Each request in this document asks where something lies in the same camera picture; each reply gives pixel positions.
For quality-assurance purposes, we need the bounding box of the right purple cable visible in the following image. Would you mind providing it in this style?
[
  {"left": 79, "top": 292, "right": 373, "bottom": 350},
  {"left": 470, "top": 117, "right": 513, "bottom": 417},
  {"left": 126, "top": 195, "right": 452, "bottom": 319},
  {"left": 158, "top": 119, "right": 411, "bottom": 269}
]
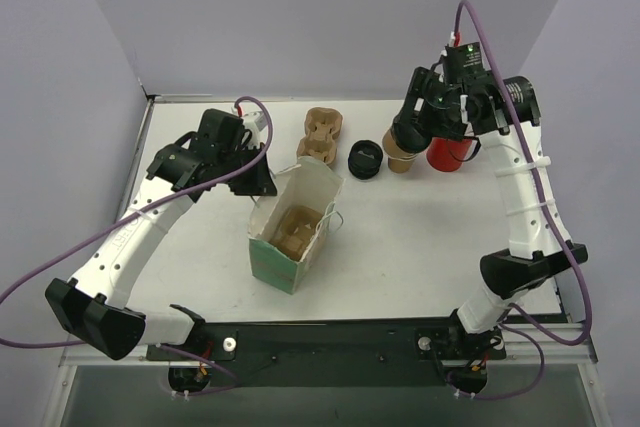
[{"left": 452, "top": 0, "right": 594, "bottom": 401}]

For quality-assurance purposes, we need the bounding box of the black coffee lid stack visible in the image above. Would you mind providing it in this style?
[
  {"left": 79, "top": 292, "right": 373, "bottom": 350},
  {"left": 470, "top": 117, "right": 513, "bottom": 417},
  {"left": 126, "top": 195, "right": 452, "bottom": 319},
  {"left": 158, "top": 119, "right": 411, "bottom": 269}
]
[{"left": 347, "top": 140, "right": 383, "bottom": 180}]

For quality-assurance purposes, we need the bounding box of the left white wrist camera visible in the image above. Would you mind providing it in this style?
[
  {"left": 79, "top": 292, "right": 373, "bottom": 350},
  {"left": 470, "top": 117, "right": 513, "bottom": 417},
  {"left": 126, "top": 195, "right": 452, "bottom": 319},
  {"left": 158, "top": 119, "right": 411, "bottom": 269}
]
[{"left": 232, "top": 110, "right": 267, "bottom": 142}]

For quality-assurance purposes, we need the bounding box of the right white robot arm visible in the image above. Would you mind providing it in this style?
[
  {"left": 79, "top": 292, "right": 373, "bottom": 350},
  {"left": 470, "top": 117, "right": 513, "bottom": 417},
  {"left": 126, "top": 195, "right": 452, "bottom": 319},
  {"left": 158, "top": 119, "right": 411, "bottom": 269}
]
[{"left": 392, "top": 42, "right": 588, "bottom": 334}]

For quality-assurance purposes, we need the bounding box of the brown cardboard cup carrier stack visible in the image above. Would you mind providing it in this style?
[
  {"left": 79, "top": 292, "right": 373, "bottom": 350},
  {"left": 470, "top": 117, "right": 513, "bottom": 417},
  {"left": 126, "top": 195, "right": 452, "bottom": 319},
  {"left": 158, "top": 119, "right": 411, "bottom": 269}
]
[{"left": 296, "top": 107, "right": 343, "bottom": 166}]

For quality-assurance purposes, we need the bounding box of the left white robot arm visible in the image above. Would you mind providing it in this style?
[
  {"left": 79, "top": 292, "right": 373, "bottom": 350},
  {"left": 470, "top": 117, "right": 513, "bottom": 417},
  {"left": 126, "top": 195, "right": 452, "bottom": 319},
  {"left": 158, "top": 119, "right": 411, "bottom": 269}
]
[{"left": 45, "top": 108, "right": 277, "bottom": 360}]

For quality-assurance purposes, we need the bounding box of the green paper takeout bag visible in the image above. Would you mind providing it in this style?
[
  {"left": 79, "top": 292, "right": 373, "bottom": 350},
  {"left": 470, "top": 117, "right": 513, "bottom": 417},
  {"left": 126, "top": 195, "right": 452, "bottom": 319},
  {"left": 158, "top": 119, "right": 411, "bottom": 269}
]
[{"left": 248, "top": 156, "right": 344, "bottom": 294}]

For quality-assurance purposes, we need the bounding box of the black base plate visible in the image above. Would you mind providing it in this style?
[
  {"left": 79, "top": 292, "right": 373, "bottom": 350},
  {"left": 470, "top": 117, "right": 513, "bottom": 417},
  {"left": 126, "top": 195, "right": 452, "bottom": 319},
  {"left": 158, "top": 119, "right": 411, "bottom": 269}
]
[{"left": 146, "top": 317, "right": 506, "bottom": 387}]

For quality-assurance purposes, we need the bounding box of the brown paper cup stack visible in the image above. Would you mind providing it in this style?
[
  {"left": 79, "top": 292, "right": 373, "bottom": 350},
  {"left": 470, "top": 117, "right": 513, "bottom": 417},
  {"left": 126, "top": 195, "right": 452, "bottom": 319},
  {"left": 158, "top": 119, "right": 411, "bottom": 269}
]
[{"left": 387, "top": 155, "right": 416, "bottom": 174}]

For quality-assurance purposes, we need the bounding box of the single brown cardboard cup carrier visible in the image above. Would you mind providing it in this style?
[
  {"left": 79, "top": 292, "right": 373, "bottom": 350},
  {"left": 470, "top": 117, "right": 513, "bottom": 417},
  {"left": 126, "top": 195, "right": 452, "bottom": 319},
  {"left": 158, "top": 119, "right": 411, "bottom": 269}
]
[{"left": 270, "top": 205, "right": 322, "bottom": 261}]

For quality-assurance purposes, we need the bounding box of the aluminium front rail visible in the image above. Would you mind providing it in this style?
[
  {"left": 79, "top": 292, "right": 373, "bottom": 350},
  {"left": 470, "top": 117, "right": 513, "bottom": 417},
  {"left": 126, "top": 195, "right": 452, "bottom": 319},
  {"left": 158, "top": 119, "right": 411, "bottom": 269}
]
[{"left": 59, "top": 319, "right": 599, "bottom": 368}]

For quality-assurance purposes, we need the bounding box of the red straw holder cup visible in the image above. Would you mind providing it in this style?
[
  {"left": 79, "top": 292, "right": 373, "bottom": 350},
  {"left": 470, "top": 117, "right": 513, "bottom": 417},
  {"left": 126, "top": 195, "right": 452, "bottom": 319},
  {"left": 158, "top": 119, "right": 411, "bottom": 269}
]
[{"left": 426, "top": 138, "right": 472, "bottom": 172}]

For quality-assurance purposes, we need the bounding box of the brown paper coffee cup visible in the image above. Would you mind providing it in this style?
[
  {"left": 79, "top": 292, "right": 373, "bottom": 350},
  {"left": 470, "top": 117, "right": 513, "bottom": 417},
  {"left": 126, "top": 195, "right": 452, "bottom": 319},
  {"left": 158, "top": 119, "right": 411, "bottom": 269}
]
[{"left": 382, "top": 128, "right": 416, "bottom": 163}]

